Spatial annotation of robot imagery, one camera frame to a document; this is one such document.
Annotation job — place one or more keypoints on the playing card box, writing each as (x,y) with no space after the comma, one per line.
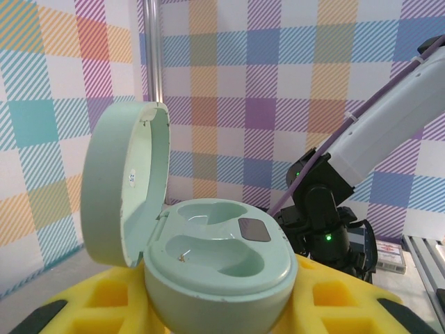
(391,255)

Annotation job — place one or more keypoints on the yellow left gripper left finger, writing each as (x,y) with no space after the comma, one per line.
(80,292)

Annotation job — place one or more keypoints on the aluminium mounting rail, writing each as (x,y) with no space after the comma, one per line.
(427,257)

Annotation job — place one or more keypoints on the aluminium frame post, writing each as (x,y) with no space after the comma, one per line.
(155,52)

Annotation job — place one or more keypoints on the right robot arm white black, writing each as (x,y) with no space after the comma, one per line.
(393,115)

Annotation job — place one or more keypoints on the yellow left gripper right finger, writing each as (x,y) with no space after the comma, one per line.
(347,306)

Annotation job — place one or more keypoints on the mint green earbud charging case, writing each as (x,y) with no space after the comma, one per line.
(222,271)

